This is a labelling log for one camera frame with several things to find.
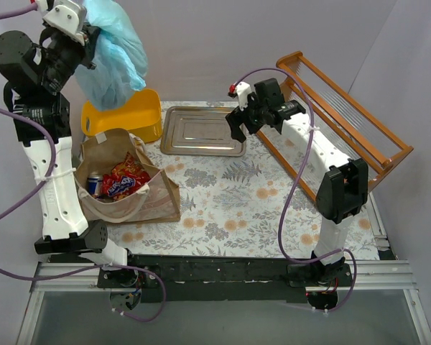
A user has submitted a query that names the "light blue plastic bag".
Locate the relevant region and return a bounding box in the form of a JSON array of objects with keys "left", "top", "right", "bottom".
[{"left": 75, "top": 0, "right": 148, "bottom": 111}]

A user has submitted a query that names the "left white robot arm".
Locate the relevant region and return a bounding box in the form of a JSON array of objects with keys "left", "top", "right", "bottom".
[{"left": 0, "top": 24, "right": 139, "bottom": 288}]

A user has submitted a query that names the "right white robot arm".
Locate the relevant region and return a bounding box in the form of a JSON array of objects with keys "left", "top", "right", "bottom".
[{"left": 226, "top": 78, "right": 369, "bottom": 286}]

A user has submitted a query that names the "silver metal tray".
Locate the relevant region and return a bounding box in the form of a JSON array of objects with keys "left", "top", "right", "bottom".
[{"left": 160, "top": 106, "right": 246, "bottom": 157}]

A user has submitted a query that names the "orange wooden rack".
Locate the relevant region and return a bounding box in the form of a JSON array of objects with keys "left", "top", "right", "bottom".
[{"left": 257, "top": 51, "right": 414, "bottom": 201}]

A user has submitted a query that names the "yellow plastic basket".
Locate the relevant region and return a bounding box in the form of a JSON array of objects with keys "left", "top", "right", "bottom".
[{"left": 81, "top": 89, "right": 162, "bottom": 143}]

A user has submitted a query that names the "brown burlap tote bag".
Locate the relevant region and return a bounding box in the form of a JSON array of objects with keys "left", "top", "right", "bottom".
[{"left": 75, "top": 129, "right": 181, "bottom": 224}]

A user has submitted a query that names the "red snack packet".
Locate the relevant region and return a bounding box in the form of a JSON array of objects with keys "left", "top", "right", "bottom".
[{"left": 101, "top": 152, "right": 151, "bottom": 201}]

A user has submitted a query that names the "blue drink can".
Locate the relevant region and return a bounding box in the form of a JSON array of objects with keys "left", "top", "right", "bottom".
[{"left": 87, "top": 173, "right": 103, "bottom": 198}]

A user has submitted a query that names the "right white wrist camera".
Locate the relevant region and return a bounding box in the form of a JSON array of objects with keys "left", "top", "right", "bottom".
[{"left": 228, "top": 81, "right": 252, "bottom": 111}]

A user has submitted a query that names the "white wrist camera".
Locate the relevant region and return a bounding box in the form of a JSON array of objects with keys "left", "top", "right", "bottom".
[
  {"left": 228, "top": 81, "right": 252, "bottom": 111},
  {"left": 34, "top": 0, "right": 87, "bottom": 46}
]

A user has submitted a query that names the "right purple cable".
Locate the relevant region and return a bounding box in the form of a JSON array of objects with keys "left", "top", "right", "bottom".
[{"left": 233, "top": 68, "right": 358, "bottom": 313}]

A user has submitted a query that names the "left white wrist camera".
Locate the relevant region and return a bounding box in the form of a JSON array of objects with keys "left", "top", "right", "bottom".
[{"left": 34, "top": 0, "right": 87, "bottom": 46}]

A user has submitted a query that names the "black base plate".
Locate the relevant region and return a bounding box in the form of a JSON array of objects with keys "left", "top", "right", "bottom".
[{"left": 98, "top": 254, "right": 353, "bottom": 307}]

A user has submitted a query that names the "aluminium frame rail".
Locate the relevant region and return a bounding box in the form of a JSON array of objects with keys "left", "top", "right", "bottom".
[{"left": 31, "top": 260, "right": 417, "bottom": 292}]

